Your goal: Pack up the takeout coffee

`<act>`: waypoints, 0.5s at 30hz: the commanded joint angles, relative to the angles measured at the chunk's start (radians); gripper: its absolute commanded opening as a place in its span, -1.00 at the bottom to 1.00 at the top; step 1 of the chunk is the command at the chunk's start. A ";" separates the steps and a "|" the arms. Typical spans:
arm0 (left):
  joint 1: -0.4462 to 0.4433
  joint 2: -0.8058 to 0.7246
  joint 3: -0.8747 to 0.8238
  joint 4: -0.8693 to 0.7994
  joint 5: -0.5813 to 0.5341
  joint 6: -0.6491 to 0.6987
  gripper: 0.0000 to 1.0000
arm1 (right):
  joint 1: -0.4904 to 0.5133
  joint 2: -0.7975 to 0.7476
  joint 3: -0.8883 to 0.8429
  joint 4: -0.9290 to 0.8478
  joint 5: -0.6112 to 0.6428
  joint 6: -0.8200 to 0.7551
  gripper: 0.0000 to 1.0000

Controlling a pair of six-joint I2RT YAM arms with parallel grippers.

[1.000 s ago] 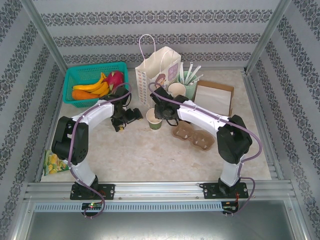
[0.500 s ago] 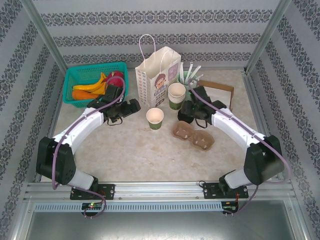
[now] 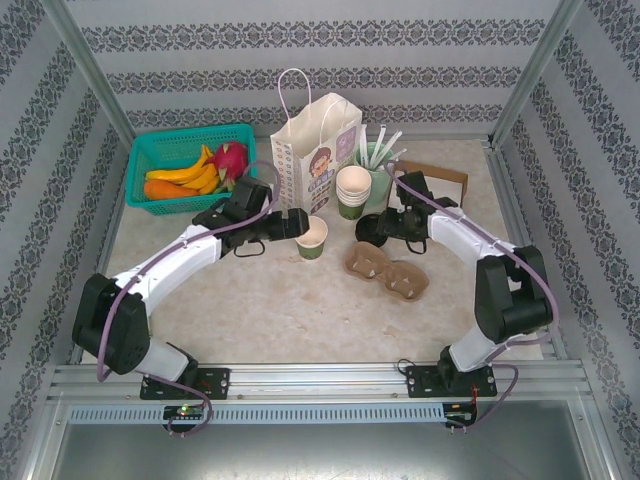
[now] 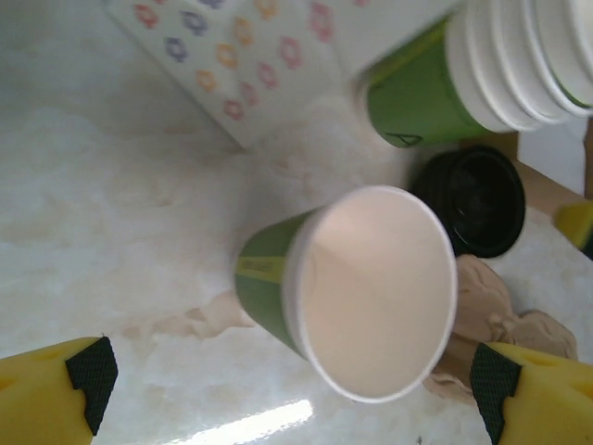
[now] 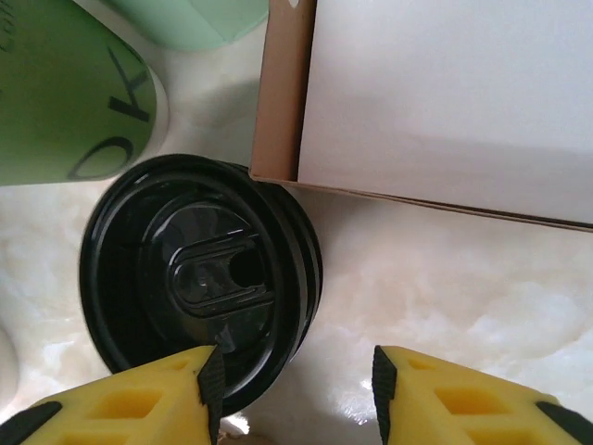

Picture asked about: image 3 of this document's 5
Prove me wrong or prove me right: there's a purple cable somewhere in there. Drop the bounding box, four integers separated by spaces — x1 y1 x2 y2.
464 363 519 432
166 387 215 437
96 160 281 384
383 160 561 351

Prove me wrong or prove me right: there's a pink dragon fruit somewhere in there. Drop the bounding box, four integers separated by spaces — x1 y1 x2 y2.
204 141 250 192

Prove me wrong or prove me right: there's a grey slotted cable duct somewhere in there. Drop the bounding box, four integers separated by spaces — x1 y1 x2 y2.
67 403 446 425

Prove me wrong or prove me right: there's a pale green straw holder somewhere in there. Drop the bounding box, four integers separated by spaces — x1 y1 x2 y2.
353 142 397 207

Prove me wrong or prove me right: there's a brown cardboard box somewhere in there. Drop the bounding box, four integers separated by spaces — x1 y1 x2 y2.
394 160 470 209

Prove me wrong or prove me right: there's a grey metal shelf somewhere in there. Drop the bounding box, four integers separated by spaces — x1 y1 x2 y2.
49 424 606 480

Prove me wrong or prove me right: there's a white printed paper bag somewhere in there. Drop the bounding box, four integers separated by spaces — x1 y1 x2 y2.
270 68 364 217

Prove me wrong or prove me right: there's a black mounting plate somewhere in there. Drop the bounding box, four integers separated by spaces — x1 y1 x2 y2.
405 364 499 400
139 367 232 401

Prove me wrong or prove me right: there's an aluminium frame post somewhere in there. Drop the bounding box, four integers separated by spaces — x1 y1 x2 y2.
492 0 601 146
39 0 137 144

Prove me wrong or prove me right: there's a teal plastic basket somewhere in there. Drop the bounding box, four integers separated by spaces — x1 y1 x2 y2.
124 123 258 217

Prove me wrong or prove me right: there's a stack of paper cups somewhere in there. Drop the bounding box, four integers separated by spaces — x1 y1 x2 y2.
335 166 373 221

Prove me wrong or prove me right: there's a yellow banana bunch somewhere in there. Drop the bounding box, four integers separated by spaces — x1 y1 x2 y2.
145 144 224 195

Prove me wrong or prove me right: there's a green white paper cup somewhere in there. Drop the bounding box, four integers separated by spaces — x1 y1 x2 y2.
294 215 330 262

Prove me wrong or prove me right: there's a white napkin stack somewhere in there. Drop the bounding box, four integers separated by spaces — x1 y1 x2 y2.
424 173 462 202

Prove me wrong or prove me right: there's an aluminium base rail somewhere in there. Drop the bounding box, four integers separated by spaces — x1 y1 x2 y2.
47 363 589 402

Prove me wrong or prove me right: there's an aluminium side rail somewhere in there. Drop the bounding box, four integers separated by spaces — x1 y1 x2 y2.
68 142 137 364
484 142 569 360

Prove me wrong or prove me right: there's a brown pulp cup carrier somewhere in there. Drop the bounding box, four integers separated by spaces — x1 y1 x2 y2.
343 242 431 304

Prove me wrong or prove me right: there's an orange mango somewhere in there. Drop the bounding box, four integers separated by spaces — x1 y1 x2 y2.
143 179 201 200

